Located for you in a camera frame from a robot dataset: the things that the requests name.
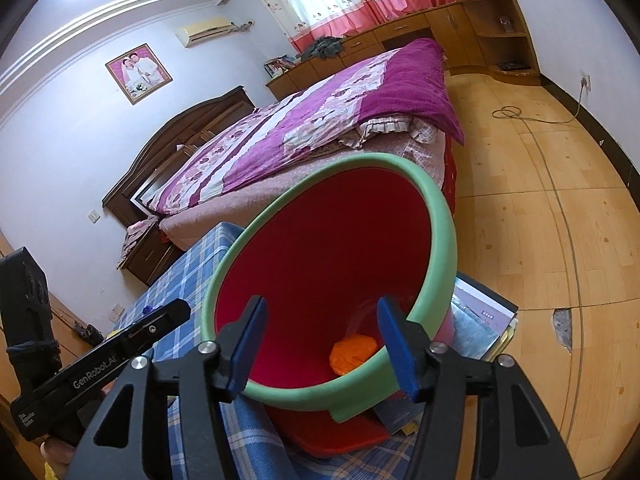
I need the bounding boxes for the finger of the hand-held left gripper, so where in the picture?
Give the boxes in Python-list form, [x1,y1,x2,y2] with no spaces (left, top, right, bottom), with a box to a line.
[114,299,192,359]

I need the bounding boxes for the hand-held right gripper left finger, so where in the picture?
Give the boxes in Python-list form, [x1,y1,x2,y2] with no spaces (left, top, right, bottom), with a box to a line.
[65,296,268,480]

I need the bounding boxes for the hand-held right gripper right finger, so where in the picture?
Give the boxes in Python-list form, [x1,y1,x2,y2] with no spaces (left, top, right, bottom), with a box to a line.
[376,296,581,480]

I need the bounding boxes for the red bin with green rim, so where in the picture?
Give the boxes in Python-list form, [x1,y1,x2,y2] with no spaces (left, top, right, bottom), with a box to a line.
[200,152,460,459]

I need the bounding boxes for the wooden wardrobe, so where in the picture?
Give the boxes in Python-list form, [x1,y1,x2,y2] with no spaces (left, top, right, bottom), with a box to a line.
[0,230,108,480]

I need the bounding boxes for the orange crumpled plastic bag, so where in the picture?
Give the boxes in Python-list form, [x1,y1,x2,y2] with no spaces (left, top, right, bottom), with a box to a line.
[329,335,380,376]

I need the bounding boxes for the blue plaid tablecloth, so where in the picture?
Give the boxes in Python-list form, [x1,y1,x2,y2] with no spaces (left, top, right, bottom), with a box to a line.
[100,222,426,480]

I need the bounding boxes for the black power strip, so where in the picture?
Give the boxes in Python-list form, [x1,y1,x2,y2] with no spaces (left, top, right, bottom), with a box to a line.
[72,322,103,346]

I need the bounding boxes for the dark wooden nightstand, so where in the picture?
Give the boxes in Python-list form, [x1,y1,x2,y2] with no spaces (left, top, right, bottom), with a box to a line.
[117,220,186,286]

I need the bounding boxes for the stack of books and papers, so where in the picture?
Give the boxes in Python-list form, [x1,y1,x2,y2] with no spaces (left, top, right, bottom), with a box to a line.
[375,272,521,436]

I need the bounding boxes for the pink floral cloth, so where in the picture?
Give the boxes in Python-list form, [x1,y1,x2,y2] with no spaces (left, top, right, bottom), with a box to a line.
[122,215,161,256]

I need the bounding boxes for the white pillow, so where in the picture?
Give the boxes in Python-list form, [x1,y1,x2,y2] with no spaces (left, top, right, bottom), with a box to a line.
[129,147,201,213]

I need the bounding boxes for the bed with pink sheet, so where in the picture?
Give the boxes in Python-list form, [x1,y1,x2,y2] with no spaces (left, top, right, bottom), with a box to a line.
[157,135,458,251]

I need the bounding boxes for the dark wooden headboard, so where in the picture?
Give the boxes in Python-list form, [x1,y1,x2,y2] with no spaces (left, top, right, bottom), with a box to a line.
[101,86,256,226]

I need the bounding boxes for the bed with purple quilt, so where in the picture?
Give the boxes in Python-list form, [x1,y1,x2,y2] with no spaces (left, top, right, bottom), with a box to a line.
[147,37,466,216]

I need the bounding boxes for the row of books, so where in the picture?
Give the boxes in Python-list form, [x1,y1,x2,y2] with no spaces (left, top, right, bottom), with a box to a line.
[264,54,301,78]

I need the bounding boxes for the grey pile of clothes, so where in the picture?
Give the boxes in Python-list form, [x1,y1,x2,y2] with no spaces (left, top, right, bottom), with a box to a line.
[300,36,346,61]

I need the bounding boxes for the long wooden desk cabinet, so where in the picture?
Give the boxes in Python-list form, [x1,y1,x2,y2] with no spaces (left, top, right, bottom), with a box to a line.
[265,2,483,101]

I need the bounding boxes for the wooden corner shelf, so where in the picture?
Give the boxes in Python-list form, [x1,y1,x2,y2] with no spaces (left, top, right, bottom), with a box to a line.
[462,0,543,86]

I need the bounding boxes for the framed wall photo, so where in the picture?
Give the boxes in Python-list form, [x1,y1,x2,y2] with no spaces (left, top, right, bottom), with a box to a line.
[105,43,173,106]

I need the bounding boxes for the cable on floor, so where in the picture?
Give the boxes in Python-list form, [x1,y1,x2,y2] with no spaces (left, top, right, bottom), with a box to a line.
[491,77,586,125]

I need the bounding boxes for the wall air conditioner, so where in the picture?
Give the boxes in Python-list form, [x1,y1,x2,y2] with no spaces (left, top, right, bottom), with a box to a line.
[174,12,235,49]

